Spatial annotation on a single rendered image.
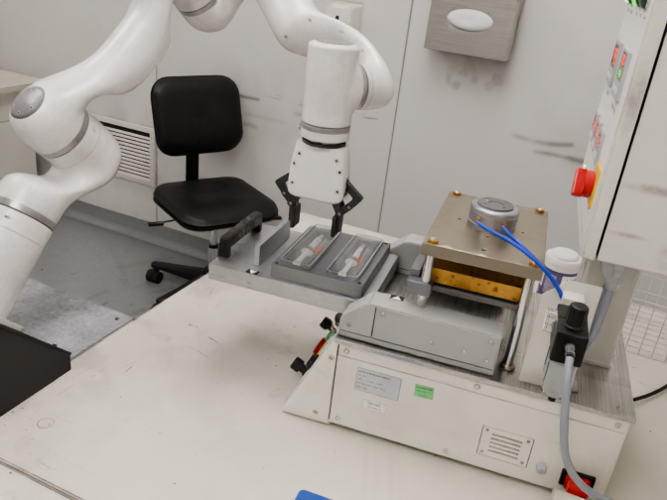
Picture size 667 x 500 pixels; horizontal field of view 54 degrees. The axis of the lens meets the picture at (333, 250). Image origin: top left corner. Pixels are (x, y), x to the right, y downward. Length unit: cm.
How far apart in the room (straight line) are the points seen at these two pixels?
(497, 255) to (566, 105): 165
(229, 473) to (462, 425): 37
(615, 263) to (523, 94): 172
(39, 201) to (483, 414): 84
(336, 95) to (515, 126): 163
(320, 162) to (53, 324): 65
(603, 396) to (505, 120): 170
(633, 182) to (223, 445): 72
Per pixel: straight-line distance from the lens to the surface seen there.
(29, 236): 127
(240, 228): 123
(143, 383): 126
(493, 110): 265
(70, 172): 135
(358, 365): 108
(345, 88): 109
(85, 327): 142
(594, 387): 111
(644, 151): 92
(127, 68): 134
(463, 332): 102
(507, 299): 105
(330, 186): 113
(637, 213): 94
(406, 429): 113
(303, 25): 119
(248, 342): 137
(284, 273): 113
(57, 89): 129
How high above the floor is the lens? 149
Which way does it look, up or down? 24 degrees down
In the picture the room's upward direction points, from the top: 7 degrees clockwise
